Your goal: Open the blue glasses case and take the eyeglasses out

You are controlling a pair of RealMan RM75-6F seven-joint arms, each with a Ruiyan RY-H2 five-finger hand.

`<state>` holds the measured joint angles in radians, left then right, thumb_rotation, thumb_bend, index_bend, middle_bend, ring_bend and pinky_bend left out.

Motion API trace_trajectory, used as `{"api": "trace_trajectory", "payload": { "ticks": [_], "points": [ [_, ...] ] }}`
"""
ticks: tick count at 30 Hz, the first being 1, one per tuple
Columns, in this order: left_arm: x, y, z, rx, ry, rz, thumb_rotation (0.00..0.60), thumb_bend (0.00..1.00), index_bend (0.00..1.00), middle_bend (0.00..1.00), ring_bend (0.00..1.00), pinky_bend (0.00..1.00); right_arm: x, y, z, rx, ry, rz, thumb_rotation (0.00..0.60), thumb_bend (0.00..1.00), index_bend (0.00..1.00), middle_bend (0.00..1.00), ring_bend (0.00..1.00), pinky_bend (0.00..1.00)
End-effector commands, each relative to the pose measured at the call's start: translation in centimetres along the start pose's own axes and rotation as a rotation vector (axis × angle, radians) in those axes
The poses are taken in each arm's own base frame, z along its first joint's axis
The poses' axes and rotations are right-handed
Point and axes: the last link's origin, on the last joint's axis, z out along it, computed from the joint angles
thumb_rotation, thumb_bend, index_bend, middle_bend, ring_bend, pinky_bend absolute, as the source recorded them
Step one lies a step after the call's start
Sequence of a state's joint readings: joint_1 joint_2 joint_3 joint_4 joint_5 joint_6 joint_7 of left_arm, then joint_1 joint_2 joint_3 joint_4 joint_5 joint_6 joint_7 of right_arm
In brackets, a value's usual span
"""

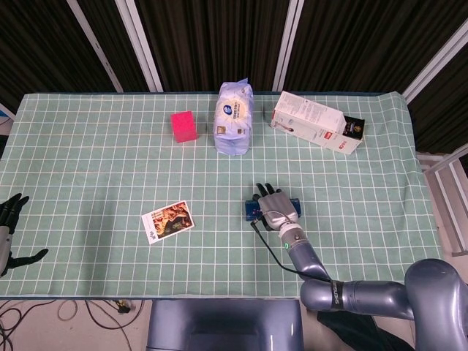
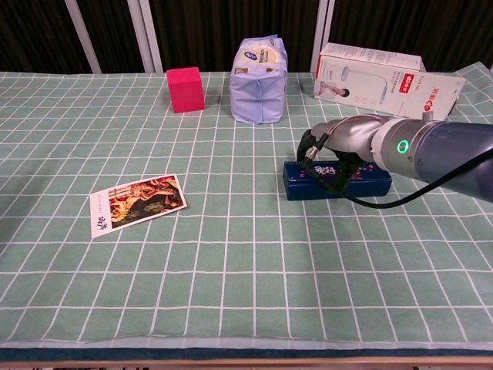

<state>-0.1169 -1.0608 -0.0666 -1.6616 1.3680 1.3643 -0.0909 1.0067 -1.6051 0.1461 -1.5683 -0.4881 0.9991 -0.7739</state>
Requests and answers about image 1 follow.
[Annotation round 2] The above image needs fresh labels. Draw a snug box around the green checked tablecloth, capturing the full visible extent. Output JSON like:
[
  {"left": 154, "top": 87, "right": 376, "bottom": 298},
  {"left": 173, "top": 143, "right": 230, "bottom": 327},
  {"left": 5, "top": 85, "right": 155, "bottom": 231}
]
[{"left": 0, "top": 91, "right": 454, "bottom": 299}]

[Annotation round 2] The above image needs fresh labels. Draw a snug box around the white metal rack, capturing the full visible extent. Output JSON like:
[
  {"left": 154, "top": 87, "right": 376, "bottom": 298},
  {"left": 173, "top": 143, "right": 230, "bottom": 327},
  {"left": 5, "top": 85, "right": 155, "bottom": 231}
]
[{"left": 416, "top": 144, "right": 468, "bottom": 257}]

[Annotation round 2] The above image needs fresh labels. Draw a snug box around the white lamp carton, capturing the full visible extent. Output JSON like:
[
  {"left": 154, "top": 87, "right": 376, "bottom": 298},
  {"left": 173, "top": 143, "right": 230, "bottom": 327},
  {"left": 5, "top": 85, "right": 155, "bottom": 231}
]
[{"left": 271, "top": 91, "right": 363, "bottom": 156}]

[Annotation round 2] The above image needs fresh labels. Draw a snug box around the white frame post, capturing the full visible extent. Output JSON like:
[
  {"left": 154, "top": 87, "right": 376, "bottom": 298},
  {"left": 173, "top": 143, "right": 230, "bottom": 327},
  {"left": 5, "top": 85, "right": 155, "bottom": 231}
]
[
  {"left": 67, "top": 0, "right": 124, "bottom": 92},
  {"left": 401, "top": 25, "right": 468, "bottom": 105},
  {"left": 272, "top": 0, "right": 305, "bottom": 92},
  {"left": 114, "top": 0, "right": 164, "bottom": 92}
]

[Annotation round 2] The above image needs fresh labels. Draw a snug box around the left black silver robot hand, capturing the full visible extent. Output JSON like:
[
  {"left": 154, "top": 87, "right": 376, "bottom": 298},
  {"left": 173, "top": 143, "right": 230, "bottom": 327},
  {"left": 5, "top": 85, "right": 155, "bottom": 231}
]
[{"left": 0, "top": 193, "right": 50, "bottom": 278}]

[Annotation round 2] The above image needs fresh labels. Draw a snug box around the thin pale floor cable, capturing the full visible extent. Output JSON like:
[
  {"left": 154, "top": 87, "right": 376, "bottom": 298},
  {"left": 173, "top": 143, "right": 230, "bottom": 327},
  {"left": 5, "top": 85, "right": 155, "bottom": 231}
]
[{"left": 57, "top": 299, "right": 86, "bottom": 323}]

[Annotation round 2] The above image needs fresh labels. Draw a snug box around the floor power plug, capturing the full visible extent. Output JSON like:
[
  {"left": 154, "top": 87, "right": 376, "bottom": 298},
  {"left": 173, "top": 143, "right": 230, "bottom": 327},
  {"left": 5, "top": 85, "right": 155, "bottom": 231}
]
[{"left": 109, "top": 298, "right": 133, "bottom": 314}]

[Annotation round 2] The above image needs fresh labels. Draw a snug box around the blue-grey robot torso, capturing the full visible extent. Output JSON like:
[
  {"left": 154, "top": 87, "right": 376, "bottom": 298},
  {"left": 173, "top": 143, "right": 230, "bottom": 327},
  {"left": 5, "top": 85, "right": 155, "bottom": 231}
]
[{"left": 146, "top": 298, "right": 304, "bottom": 351}]

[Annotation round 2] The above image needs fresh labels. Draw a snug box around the pink cube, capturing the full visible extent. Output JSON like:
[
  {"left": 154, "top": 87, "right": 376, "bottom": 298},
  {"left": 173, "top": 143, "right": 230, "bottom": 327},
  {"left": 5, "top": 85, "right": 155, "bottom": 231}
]
[{"left": 170, "top": 110, "right": 200, "bottom": 143}]

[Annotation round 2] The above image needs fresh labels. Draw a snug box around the light blue tissue pack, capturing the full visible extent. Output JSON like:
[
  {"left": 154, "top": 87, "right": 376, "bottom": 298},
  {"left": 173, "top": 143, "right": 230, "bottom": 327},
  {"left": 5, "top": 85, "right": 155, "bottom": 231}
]
[{"left": 213, "top": 77, "right": 254, "bottom": 156}]

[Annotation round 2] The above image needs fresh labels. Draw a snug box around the black curtain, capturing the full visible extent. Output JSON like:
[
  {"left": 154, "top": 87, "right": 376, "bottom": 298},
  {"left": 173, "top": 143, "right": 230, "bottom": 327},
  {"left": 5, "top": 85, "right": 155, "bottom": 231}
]
[{"left": 0, "top": 0, "right": 468, "bottom": 154}]

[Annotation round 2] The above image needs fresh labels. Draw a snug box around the picture postcard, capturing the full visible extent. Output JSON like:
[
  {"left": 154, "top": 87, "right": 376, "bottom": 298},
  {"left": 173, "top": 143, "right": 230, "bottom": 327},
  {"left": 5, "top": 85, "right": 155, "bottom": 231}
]
[{"left": 141, "top": 200, "right": 195, "bottom": 245}]

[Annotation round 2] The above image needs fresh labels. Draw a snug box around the small black box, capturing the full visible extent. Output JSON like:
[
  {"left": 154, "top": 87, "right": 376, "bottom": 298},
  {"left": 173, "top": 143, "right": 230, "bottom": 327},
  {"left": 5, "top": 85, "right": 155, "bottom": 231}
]
[{"left": 342, "top": 116, "right": 366, "bottom": 140}]

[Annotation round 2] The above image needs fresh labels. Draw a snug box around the dark floor cable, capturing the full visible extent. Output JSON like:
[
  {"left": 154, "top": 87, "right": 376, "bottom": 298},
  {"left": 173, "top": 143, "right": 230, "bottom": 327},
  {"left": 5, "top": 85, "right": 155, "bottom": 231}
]
[{"left": 83, "top": 299, "right": 148, "bottom": 351}]

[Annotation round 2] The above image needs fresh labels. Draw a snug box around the black cloth on floor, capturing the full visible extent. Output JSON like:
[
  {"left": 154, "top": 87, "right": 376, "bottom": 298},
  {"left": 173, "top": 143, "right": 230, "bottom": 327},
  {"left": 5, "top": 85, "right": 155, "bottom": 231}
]
[{"left": 317, "top": 310, "right": 416, "bottom": 351}]

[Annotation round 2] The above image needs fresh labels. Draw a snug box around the dark blue box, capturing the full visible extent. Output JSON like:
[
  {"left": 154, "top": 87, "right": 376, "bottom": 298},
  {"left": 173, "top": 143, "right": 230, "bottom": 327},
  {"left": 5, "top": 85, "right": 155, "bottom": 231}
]
[{"left": 244, "top": 197, "right": 301, "bottom": 223}]

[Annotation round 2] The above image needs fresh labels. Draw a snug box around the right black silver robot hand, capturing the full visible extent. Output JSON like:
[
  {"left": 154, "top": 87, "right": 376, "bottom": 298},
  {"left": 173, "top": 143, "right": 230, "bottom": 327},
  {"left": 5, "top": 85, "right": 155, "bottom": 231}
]
[{"left": 255, "top": 182, "right": 300, "bottom": 231}]

